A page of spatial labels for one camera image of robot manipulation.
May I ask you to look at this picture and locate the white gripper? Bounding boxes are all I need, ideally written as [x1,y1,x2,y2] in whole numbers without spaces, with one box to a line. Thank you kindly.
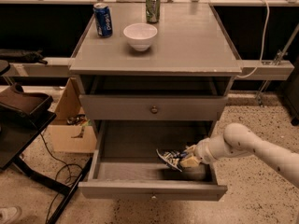
[179,137,222,168]

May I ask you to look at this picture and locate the blue chip bag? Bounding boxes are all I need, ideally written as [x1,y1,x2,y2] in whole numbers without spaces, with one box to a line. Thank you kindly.
[156,149,187,172]

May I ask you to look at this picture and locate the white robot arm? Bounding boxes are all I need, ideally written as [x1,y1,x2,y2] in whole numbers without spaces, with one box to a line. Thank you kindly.
[179,123,299,188]

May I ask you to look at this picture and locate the brass upper drawer knob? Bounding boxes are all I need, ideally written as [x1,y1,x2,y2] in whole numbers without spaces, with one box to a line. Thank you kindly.
[150,105,158,114]

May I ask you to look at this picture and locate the open grey middle drawer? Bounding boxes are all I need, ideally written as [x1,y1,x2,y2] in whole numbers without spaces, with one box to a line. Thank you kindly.
[79,120,227,201]

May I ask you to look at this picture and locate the grey drawer cabinet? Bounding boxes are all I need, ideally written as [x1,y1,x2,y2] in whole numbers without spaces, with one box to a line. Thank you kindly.
[68,2,243,202]

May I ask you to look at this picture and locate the closed grey upper drawer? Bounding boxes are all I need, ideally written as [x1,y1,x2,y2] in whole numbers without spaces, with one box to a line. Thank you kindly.
[79,95,227,120]

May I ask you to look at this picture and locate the cardboard box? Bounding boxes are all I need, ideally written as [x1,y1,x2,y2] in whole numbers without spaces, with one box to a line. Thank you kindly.
[48,78,96,153]

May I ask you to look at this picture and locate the white ceramic bowl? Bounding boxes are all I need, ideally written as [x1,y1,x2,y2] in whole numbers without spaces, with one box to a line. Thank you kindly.
[123,23,158,51]

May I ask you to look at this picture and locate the green soda can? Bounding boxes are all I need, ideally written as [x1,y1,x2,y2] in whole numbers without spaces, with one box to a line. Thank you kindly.
[146,0,161,23]

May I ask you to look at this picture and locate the blue Pepsi can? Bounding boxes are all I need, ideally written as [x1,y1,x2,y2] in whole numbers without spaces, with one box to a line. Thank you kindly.
[93,3,113,37]

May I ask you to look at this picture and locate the black stand with tray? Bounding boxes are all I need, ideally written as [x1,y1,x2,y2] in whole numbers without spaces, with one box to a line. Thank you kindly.
[0,77,93,224]

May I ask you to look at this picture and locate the white sneaker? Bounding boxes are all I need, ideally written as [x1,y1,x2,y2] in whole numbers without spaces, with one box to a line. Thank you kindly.
[0,206,21,224]

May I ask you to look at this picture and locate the black floor cable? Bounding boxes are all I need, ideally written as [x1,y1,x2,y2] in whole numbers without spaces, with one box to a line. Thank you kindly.
[38,132,84,224]

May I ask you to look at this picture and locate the white cable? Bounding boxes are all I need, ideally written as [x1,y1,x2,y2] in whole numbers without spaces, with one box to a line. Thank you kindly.
[236,0,271,79]

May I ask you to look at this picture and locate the black object on rail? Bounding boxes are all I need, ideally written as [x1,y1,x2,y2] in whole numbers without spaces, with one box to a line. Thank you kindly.
[0,49,48,64]

